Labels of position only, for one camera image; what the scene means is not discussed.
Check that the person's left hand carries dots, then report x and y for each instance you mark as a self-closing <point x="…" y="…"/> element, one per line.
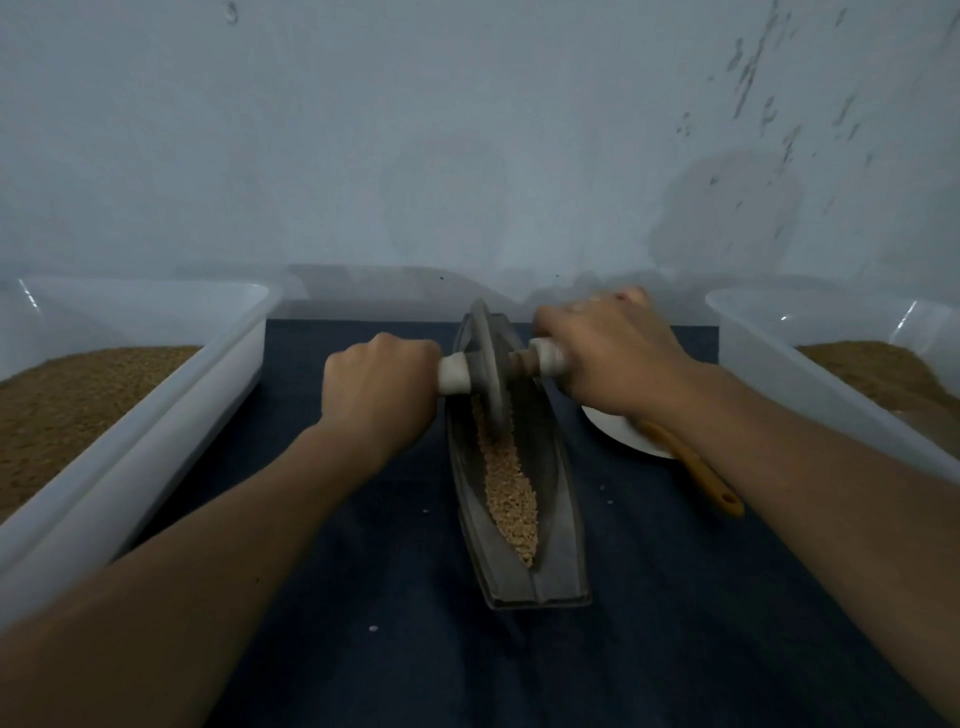
<point x="375" y="398"/>

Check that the person's right hand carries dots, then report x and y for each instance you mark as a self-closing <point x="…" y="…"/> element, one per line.
<point x="615" y="353"/>

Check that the small ground grain portion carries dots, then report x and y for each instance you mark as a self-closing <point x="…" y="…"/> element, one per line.
<point x="510" y="495"/>

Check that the white plastic tray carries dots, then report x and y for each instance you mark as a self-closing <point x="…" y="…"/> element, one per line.
<point x="810" y="398"/>
<point x="150" y="428"/>

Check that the boat-shaped metal grinding trough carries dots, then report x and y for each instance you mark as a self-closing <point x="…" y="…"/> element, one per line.
<point x="558" y="570"/>

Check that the person's left forearm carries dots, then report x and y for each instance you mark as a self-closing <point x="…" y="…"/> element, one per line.
<point x="165" y="600"/>

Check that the person's right forearm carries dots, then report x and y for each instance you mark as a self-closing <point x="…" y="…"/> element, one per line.
<point x="825" y="525"/>

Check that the white round plate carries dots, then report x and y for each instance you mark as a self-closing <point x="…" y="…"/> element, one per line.
<point x="615" y="432"/>

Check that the dark blue tablecloth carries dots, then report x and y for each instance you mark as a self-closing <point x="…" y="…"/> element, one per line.
<point x="390" y="645"/>

